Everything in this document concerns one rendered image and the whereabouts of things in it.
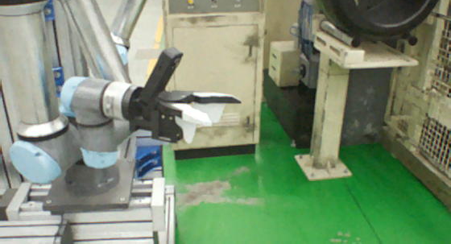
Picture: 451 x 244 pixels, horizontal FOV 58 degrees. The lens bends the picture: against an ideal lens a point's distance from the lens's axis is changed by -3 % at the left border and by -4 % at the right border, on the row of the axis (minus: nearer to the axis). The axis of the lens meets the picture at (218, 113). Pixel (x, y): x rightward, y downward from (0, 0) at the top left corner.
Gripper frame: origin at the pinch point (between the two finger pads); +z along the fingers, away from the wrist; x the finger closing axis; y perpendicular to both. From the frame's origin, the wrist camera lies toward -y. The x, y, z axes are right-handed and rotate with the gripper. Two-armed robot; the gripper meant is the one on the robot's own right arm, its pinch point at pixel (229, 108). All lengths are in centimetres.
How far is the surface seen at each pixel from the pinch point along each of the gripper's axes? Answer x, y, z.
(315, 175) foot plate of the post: -160, 84, 1
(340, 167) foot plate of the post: -174, 82, 14
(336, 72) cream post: -159, 22, 5
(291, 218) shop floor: -119, 91, -4
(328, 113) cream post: -162, 45, 4
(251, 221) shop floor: -111, 92, -22
